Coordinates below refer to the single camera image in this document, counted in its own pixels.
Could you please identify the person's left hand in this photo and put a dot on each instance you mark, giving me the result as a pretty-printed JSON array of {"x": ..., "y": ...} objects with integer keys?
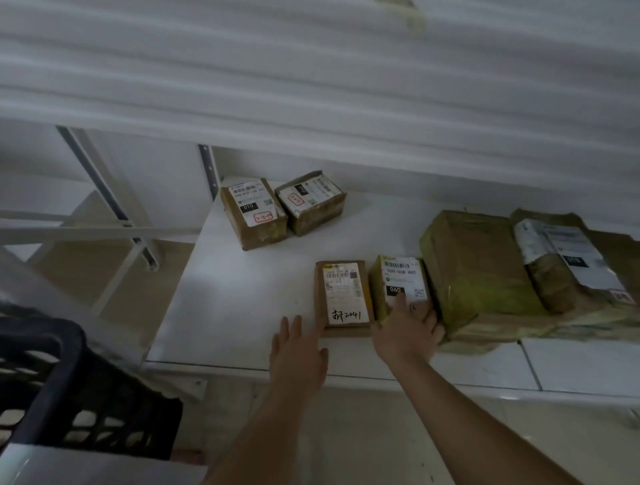
[{"x": 297, "y": 370}]

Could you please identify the black plastic basket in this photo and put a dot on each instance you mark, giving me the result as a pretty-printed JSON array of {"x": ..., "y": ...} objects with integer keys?
[{"x": 70, "y": 360}]

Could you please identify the brown parcel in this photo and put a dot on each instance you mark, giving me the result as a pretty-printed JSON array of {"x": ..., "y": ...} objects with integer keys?
[
  {"x": 320, "y": 220},
  {"x": 260, "y": 235}
]

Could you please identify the small green-taped box white label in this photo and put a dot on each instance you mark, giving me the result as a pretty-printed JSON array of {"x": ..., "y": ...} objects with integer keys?
[{"x": 377, "y": 300}]

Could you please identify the person's right forearm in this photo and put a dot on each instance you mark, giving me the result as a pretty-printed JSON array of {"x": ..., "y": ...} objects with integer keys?
[{"x": 475, "y": 429}]

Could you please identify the white handwritten paper sign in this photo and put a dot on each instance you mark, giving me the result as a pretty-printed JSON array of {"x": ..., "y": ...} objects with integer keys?
[{"x": 100, "y": 467}]

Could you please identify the white metal shelving rack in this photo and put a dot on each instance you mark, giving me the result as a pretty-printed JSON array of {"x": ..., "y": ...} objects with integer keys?
[{"x": 300, "y": 75}]

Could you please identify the person's left forearm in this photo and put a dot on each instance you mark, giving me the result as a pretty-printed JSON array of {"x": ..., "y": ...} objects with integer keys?
[{"x": 260, "y": 444}]

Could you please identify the small box handwritten white label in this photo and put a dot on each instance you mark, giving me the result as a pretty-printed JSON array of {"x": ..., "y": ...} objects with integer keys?
[{"x": 345, "y": 295}]

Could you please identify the person's right hand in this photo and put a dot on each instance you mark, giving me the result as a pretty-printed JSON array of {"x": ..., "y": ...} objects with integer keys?
[{"x": 407, "y": 337}]

